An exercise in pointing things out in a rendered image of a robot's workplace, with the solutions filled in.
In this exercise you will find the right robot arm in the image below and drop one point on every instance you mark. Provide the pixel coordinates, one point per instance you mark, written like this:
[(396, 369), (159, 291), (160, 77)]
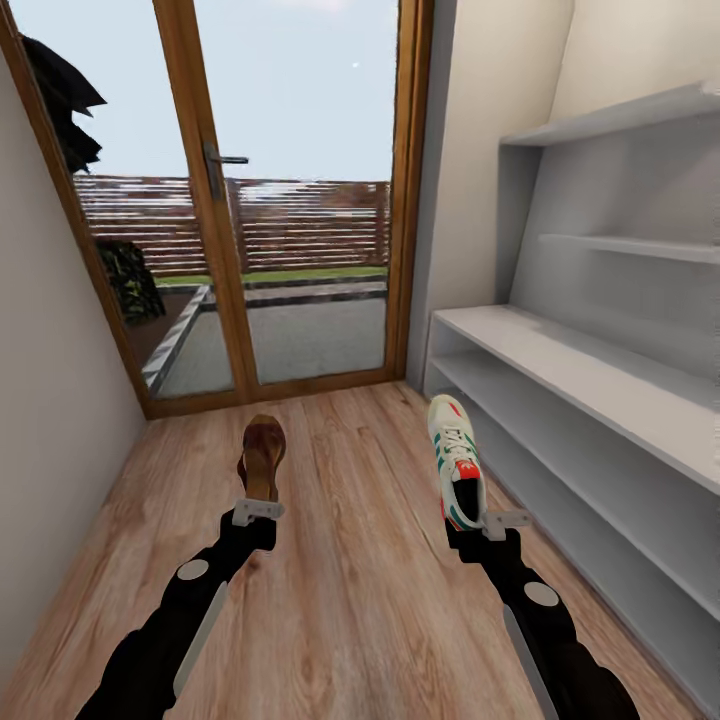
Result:
[(567, 682)]

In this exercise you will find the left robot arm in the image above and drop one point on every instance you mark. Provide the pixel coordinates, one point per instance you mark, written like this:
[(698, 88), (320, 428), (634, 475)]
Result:
[(149, 669)]

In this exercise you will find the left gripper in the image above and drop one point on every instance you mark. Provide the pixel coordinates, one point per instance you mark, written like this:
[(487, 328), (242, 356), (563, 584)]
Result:
[(258, 535)]

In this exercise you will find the gym shoe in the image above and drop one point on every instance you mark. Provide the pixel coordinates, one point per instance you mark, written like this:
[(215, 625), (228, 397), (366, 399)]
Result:
[(464, 496)]

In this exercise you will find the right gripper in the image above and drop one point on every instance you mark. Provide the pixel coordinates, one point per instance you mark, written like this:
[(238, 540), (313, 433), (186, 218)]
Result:
[(474, 547)]

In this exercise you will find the door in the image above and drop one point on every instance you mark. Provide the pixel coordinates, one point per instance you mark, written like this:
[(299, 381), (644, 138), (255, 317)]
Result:
[(241, 177)]

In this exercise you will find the sandal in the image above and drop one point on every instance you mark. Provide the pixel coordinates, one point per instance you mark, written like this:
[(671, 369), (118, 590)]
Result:
[(264, 447)]

